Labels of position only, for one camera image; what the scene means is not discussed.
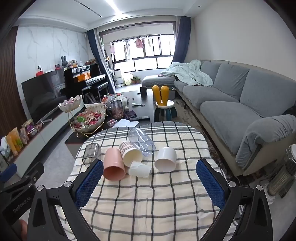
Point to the pink hanging garment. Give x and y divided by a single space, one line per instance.
138 43

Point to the dark purple cloth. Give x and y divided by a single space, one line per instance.
130 115

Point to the white air purifier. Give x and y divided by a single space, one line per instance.
118 78

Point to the tiered white snack dish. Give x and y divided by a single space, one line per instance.
90 120

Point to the pink cup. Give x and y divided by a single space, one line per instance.
113 163

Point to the yellow rabbit ear stool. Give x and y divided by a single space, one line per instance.
164 95

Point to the dark coffee table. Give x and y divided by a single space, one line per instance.
143 107

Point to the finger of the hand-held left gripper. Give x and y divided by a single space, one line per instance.
8 172

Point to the grey sofa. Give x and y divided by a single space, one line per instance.
222 111

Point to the grey rabbit figurine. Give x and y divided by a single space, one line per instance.
64 62

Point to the electric heater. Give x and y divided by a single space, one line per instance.
281 180

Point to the white paper sheet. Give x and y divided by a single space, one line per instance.
120 123

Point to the white hanging garment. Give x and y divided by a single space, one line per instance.
127 53

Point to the checked tablecloth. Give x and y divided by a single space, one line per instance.
150 204

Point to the clear snack jar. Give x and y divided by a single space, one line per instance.
116 111

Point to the black television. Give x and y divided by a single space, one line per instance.
41 97

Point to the red and white toy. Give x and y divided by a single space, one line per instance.
39 71

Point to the black remote control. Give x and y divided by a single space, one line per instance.
140 118

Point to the clear plastic cup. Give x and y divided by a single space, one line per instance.
141 141

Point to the striped paper cup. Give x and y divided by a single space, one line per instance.
132 155

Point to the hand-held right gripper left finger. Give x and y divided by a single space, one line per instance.
89 183

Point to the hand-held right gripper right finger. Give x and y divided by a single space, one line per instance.
210 185

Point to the small white cup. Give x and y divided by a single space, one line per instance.
138 170

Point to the orange tube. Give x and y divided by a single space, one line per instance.
13 141

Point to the purple snack bag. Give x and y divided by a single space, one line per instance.
29 128

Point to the black piano stool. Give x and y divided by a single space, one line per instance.
97 89

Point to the large white cup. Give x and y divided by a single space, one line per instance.
165 160

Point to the grey transparent square cup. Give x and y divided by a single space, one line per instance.
91 153

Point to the white television cabinet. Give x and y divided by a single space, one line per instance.
46 136

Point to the blue curtain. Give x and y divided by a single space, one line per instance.
94 58
182 39

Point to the person's left hand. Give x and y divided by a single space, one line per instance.
22 228

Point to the light green blanket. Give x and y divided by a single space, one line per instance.
192 74

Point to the dark mug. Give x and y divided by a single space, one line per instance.
143 91

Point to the black piano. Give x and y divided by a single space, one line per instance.
76 78

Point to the plush toy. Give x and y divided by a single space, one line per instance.
121 102

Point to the potted plant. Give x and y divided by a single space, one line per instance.
136 80

